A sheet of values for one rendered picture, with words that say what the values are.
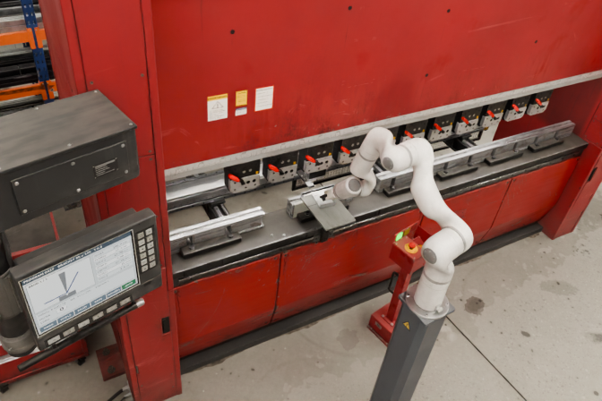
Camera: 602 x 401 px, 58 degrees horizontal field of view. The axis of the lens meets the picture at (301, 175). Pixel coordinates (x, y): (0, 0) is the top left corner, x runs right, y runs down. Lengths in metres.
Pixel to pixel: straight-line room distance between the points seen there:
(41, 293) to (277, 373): 1.82
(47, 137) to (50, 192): 0.15
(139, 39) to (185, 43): 0.33
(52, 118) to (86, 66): 0.20
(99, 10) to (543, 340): 3.27
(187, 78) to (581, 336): 3.07
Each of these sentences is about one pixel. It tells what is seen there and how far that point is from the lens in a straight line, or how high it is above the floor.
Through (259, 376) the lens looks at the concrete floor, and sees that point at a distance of 3.31.
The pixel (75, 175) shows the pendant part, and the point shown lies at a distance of 1.62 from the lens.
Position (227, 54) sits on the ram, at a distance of 2.14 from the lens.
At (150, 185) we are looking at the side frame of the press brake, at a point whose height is 1.51.
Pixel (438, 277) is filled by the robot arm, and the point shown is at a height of 1.23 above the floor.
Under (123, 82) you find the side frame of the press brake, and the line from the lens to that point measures 1.82.
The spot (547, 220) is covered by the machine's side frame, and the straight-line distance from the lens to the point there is 4.66.
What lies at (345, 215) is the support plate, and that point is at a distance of 2.76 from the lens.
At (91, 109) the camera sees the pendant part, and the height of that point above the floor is 1.95.
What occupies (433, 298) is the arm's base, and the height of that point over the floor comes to 1.10.
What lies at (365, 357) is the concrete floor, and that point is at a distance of 3.45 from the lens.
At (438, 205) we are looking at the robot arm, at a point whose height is 1.50.
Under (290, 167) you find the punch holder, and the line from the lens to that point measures 2.61.
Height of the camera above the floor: 2.84
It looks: 38 degrees down
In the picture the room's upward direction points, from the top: 7 degrees clockwise
